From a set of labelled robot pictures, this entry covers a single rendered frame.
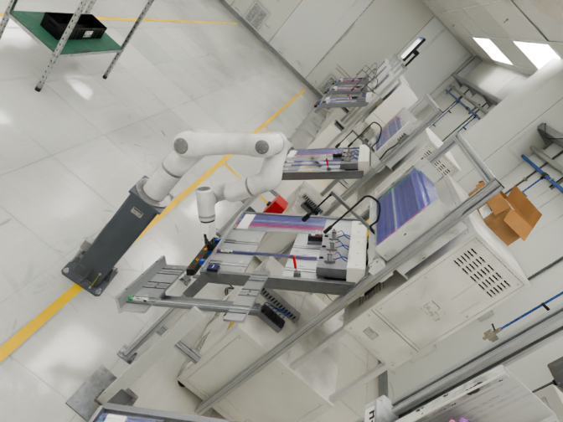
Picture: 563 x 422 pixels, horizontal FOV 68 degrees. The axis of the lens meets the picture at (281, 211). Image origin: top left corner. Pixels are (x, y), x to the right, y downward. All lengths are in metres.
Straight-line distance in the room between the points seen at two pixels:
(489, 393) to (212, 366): 1.60
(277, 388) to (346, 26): 8.98
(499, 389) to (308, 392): 1.42
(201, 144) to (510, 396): 1.47
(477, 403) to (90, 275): 2.06
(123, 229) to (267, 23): 8.80
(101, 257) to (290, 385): 1.20
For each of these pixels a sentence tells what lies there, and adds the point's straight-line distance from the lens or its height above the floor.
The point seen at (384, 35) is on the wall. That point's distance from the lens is 10.34.
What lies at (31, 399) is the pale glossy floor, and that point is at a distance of 2.22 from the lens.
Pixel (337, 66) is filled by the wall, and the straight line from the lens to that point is 10.40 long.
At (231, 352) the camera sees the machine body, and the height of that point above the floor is 0.46.
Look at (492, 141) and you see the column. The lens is 5.00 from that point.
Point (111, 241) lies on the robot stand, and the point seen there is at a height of 0.36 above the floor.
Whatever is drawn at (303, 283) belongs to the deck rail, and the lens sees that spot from 1.86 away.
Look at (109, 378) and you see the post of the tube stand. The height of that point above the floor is 0.01.
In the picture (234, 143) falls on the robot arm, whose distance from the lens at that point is 1.85.
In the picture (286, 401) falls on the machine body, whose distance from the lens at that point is 2.36.
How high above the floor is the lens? 1.96
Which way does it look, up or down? 25 degrees down
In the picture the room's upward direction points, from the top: 46 degrees clockwise
